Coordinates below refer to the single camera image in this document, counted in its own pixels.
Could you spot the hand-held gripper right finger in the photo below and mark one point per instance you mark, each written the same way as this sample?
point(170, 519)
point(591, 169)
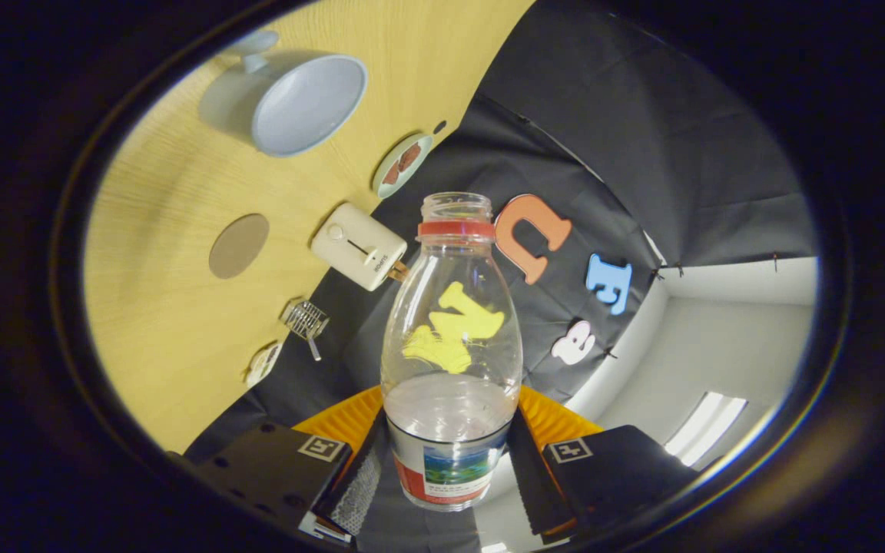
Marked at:
point(535, 480)

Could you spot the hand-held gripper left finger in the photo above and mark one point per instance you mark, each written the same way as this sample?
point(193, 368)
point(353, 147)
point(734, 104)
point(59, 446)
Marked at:
point(358, 484)

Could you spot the clear plastic juice bottle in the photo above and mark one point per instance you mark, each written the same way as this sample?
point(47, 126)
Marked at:
point(450, 430)

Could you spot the round brown coaster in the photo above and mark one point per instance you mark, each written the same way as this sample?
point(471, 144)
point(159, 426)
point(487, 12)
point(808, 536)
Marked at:
point(239, 246)

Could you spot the white cup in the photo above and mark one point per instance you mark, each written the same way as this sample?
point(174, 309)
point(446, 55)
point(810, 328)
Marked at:
point(304, 107)

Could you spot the small white dish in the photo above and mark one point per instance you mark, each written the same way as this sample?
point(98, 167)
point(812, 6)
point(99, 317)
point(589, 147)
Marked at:
point(263, 363)

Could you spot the long ceiling light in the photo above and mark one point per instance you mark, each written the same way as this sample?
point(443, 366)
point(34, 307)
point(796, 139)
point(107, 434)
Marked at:
point(705, 428)

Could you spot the brown toast slice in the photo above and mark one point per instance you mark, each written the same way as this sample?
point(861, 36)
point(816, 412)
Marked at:
point(399, 270)

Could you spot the cream toaster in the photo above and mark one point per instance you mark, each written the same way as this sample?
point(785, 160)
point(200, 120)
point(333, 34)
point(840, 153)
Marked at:
point(354, 244)

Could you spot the wooden table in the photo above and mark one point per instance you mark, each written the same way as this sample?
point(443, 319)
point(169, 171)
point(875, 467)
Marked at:
point(166, 307)

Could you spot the pale green plate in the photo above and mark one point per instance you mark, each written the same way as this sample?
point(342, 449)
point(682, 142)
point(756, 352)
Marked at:
point(392, 188)

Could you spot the brown food piece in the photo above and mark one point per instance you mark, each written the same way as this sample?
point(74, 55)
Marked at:
point(410, 156)
point(391, 173)

